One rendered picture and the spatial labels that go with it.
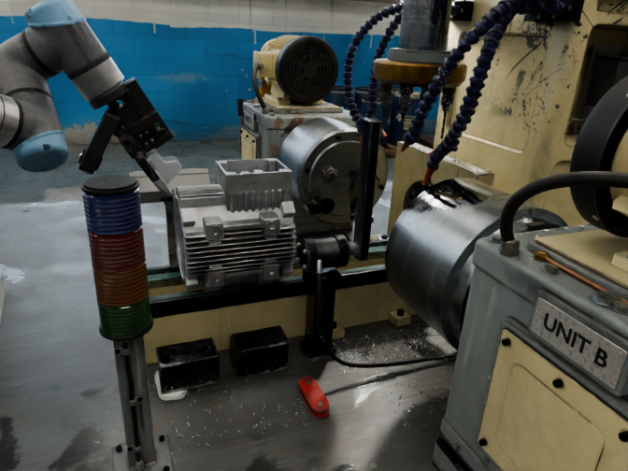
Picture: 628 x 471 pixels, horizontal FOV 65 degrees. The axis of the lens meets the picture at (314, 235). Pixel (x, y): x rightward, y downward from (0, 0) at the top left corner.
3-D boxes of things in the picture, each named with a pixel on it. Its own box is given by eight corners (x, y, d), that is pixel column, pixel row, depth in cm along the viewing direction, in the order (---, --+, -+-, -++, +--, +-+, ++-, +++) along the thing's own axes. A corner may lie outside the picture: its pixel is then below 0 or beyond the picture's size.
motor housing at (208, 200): (268, 251, 111) (269, 169, 103) (296, 292, 95) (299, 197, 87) (176, 263, 104) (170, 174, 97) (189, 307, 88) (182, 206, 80)
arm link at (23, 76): (-23, 108, 75) (36, 75, 74) (-39, 50, 78) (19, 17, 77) (17, 129, 83) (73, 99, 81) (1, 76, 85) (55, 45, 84)
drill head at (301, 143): (335, 186, 162) (339, 107, 152) (391, 226, 131) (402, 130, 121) (260, 192, 153) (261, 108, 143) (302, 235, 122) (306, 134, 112)
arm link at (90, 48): (27, 13, 80) (71, -13, 79) (73, 75, 86) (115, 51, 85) (8, 20, 73) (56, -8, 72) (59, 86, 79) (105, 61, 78)
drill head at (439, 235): (462, 276, 105) (482, 161, 96) (642, 405, 70) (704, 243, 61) (356, 293, 96) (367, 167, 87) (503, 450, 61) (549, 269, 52)
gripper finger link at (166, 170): (195, 186, 93) (167, 145, 88) (168, 204, 92) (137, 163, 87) (192, 181, 95) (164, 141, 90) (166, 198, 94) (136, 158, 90)
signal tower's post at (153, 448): (168, 435, 76) (145, 170, 60) (175, 478, 69) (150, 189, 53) (112, 449, 73) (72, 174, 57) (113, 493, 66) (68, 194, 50)
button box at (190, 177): (207, 198, 117) (204, 178, 118) (211, 188, 110) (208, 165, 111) (130, 205, 111) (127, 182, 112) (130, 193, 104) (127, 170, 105)
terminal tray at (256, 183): (275, 192, 101) (275, 157, 99) (292, 209, 92) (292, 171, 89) (216, 196, 97) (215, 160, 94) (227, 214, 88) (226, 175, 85)
